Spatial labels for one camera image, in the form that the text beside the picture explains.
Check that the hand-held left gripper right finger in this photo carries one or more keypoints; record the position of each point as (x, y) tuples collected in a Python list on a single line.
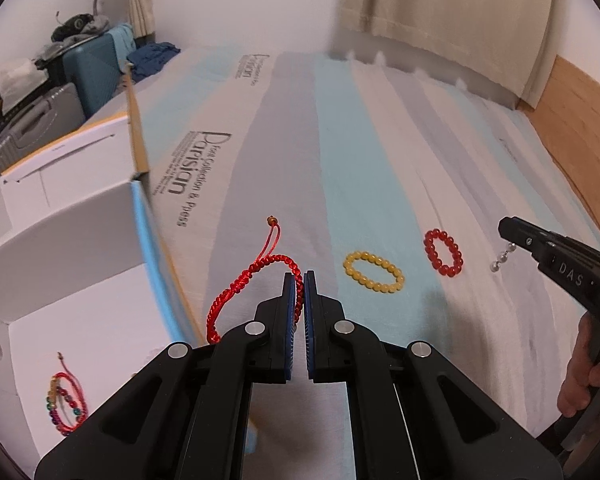
[(310, 310)]

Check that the teal suitcase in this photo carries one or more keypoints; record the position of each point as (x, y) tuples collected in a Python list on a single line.
[(97, 67)]

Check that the person's right hand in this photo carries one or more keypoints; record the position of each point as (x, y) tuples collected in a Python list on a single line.
[(580, 375)]

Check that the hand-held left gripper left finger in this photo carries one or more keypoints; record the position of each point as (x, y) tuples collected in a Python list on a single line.
[(292, 310)]

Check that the white cardboard box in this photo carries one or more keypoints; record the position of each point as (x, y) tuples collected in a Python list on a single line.
[(80, 240)]

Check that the striped bed sheet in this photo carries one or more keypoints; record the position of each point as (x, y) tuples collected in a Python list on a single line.
[(330, 160)]

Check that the blue clothing pile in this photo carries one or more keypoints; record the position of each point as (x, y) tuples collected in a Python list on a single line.
[(152, 57)]

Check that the grey suitcase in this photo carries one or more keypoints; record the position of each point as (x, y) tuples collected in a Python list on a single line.
[(25, 125)]

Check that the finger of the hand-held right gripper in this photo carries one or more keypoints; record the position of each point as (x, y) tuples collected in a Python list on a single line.
[(517, 232)]

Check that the beige window curtain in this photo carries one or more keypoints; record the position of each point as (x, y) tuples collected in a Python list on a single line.
[(445, 10)]

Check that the dark clothes pile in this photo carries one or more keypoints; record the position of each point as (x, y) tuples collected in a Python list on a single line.
[(77, 25)]

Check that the tied beige curtain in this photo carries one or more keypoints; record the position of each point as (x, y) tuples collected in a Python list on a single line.
[(140, 0)]

